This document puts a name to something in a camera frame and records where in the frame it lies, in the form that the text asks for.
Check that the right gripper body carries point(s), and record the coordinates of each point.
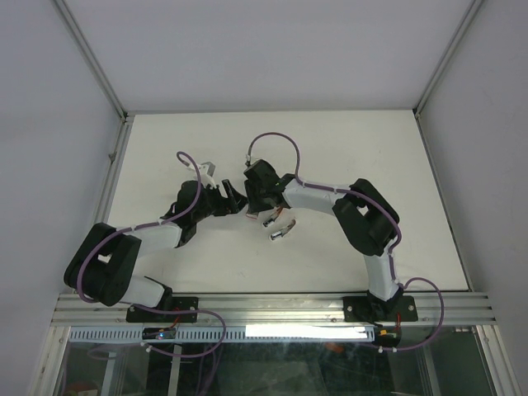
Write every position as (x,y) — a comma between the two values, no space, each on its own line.
(262,190)

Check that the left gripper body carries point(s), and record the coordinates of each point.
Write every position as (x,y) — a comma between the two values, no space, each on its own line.
(213,204)

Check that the pink white stapler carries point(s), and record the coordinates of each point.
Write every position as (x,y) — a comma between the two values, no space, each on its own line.
(272,218)

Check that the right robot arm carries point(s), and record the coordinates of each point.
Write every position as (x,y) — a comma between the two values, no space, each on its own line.
(368,221)

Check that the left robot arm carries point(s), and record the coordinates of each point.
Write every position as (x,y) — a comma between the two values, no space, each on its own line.
(102,268)

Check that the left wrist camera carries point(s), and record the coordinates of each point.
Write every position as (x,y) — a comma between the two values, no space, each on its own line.
(204,173)

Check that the aluminium mounting rail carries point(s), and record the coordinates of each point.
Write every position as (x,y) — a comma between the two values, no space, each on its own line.
(462,309)

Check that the white slotted cable duct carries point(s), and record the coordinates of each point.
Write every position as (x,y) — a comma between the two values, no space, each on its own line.
(232,334)

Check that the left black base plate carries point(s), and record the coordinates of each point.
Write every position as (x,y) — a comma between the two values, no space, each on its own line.
(174,309)

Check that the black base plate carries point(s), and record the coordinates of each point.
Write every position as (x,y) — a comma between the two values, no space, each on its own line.
(364,308)
(174,309)

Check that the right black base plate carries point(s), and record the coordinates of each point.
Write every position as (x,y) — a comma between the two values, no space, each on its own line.
(364,308)

